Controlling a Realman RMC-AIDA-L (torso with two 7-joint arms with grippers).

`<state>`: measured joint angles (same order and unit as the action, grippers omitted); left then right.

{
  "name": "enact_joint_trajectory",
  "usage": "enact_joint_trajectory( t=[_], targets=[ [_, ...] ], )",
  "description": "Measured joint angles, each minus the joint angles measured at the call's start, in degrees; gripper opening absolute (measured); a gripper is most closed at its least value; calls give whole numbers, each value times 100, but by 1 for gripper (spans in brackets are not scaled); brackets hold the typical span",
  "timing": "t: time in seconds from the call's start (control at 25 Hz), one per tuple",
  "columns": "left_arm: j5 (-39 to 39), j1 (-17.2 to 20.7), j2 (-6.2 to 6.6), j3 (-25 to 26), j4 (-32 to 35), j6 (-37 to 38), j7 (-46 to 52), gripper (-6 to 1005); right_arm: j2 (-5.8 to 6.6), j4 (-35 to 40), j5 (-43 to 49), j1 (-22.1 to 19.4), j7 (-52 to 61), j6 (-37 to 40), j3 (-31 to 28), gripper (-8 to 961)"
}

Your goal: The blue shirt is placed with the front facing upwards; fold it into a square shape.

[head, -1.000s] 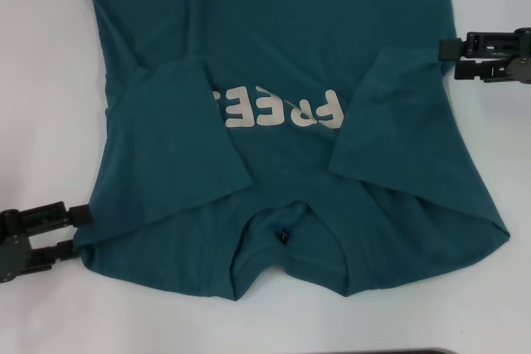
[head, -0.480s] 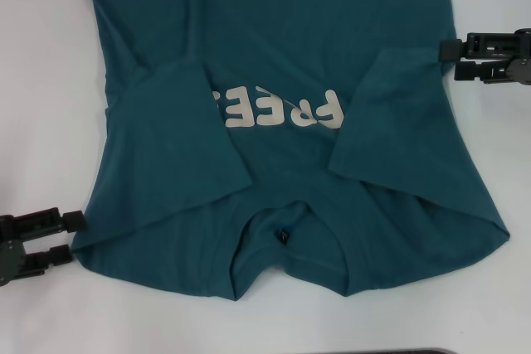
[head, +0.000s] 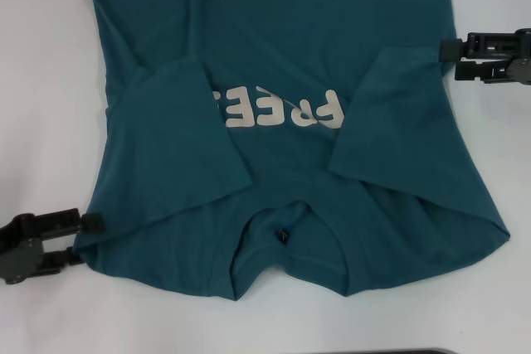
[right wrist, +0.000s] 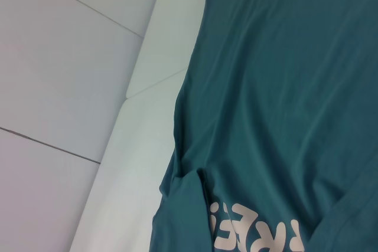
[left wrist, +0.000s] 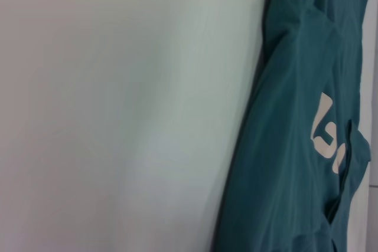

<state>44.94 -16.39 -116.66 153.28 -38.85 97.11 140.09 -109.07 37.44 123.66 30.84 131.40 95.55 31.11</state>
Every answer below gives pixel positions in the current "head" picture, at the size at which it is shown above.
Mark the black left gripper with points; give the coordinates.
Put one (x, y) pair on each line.
(18, 254)

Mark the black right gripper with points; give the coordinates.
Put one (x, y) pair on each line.
(522, 59)

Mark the teal t-shirt with beige print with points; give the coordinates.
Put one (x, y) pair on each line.
(290, 39)

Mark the black flat panel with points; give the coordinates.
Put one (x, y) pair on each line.
(373, 352)

